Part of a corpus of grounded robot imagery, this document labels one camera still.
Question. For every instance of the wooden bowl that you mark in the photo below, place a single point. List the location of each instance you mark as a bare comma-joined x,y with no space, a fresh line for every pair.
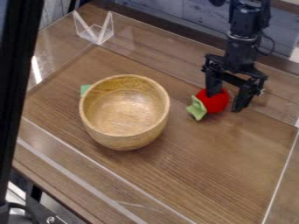
124,111

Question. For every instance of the clear acrylic corner bracket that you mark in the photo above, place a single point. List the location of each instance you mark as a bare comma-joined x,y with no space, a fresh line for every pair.
97,34

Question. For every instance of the black vertical post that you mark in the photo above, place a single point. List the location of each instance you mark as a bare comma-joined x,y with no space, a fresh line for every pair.
20,17

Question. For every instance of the small green object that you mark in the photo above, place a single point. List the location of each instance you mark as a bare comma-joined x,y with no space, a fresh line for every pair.
84,89

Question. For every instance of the red plush strawberry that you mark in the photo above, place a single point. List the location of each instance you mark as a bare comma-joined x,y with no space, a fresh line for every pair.
207,105

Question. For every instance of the black table leg bracket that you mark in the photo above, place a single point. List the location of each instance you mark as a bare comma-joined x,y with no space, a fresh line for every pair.
44,215

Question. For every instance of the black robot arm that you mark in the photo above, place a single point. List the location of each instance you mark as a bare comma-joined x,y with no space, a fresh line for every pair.
248,20

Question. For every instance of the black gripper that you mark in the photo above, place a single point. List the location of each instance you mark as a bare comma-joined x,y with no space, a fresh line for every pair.
233,67

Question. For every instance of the blue-grey sofa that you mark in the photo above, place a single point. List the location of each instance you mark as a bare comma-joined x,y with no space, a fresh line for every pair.
201,16

